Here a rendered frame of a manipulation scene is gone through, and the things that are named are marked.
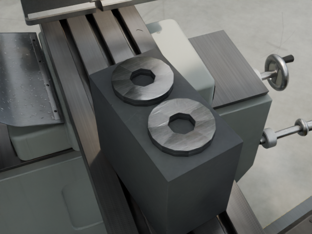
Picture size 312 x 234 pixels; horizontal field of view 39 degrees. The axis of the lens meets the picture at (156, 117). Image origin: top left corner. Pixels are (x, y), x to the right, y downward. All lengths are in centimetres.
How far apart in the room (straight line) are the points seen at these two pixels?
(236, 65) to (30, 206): 67
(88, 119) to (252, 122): 55
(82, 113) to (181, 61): 35
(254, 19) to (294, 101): 65
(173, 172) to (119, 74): 17
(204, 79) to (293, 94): 123
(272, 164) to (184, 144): 143
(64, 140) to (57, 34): 24
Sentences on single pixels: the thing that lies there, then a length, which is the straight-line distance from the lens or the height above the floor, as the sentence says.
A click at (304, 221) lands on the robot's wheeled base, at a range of 117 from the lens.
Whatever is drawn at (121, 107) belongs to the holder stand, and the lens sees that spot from 62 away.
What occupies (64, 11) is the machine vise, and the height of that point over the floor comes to 95.
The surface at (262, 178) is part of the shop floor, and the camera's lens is 192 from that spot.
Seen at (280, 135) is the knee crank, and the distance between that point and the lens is 139.
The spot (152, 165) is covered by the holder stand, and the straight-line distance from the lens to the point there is 56.
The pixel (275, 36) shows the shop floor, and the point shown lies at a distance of 257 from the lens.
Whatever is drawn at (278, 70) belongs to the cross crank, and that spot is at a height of 66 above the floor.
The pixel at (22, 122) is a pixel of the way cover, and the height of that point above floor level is 88.
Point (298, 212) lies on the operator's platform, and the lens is 140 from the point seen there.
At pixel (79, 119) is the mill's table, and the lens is 86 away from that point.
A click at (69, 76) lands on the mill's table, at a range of 94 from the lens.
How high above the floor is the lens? 158
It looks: 50 degrees down
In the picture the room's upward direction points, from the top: straight up
